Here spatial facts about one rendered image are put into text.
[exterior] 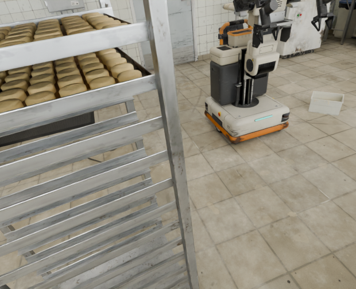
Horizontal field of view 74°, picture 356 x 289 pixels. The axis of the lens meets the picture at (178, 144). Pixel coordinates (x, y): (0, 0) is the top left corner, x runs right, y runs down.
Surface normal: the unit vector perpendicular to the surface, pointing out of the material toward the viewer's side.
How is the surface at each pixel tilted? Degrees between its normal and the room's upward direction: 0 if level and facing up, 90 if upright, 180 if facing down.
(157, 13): 90
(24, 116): 90
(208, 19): 90
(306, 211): 0
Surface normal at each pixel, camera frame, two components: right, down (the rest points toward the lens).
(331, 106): -0.51, 0.55
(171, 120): 0.42, 0.49
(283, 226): -0.11, -0.81
